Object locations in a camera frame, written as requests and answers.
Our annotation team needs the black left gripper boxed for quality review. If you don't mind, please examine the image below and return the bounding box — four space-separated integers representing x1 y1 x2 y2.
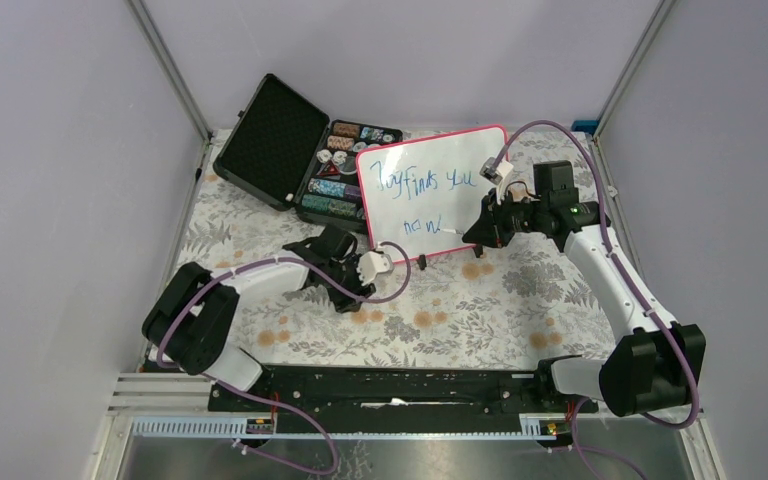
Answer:
324 255 375 312

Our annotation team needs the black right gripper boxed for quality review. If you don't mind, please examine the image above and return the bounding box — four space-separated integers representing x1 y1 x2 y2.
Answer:
463 187 549 249

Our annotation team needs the whiteboard marker pen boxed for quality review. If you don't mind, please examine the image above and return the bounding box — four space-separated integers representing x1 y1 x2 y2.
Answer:
438 228 464 236

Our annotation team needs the pink framed whiteboard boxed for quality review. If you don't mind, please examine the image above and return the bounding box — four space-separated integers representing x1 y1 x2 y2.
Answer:
356 125 508 260

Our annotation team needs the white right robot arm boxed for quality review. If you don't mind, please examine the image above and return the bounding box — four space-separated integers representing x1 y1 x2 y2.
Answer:
462 159 706 419

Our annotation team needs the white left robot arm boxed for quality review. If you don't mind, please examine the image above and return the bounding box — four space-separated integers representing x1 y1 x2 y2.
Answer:
141 226 393 411

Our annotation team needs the floral tablecloth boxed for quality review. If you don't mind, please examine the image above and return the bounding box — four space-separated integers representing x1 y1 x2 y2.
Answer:
176 127 614 370

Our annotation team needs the blue clamp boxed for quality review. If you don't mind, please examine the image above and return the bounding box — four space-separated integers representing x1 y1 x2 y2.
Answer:
570 119 600 136

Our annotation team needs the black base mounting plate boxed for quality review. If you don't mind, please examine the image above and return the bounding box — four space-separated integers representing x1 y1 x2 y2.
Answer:
208 360 601 437

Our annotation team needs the black poker chip case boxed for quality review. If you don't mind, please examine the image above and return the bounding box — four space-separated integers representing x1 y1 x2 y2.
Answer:
214 73 405 234

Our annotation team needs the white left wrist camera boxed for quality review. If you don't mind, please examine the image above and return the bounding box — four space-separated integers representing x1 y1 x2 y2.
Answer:
356 250 393 286

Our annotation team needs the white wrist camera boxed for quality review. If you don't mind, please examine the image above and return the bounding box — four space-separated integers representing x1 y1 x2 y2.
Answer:
356 250 393 286
479 157 514 204

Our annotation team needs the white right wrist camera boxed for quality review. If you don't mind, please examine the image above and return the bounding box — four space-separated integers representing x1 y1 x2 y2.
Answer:
479 157 514 204

